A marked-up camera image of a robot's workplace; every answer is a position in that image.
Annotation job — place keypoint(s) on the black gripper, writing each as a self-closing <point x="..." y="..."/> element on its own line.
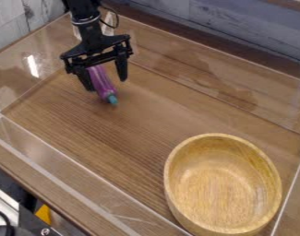
<point x="94" y="52"/>

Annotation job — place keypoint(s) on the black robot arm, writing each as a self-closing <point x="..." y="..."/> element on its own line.
<point x="86" y="18"/>

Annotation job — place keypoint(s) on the brown wooden bowl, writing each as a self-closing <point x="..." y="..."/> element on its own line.
<point x="223" y="186"/>

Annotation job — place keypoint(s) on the yellow black device base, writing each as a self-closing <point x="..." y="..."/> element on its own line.
<point x="31" y="226"/>

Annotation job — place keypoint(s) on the purple toy eggplant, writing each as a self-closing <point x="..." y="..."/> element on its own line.
<point x="102" y="84"/>

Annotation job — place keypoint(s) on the clear acrylic tray wall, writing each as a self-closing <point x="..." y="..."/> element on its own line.
<point x="84" y="197"/>

